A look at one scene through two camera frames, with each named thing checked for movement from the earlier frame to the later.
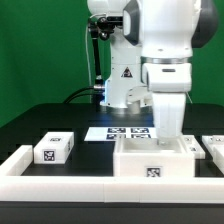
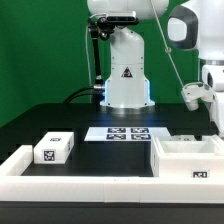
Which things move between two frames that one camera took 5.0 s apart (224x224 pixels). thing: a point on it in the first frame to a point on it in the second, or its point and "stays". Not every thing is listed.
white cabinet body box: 143,156 to 187,158
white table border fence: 16,186 stays
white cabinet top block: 54,147 stays
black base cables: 98,94 stays
